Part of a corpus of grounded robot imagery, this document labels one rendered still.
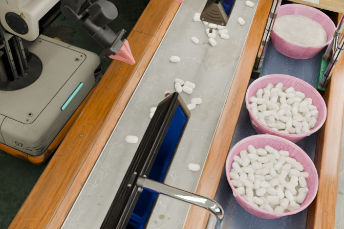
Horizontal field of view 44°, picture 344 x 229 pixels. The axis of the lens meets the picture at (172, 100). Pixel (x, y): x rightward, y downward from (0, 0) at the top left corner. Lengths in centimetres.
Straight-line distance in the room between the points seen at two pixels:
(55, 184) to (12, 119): 84
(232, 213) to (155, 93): 46
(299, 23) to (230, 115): 62
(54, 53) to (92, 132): 103
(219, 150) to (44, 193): 51
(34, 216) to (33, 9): 82
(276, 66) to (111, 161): 77
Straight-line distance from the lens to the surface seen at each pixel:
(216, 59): 159
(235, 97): 144
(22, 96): 211
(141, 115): 138
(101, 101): 139
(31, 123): 200
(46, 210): 120
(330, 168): 136
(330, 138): 143
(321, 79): 164
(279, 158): 136
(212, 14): 123
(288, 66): 174
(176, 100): 94
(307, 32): 183
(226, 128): 135
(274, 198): 127
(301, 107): 151
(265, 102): 148
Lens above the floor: 182
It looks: 49 degrees down
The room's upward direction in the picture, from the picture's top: 6 degrees clockwise
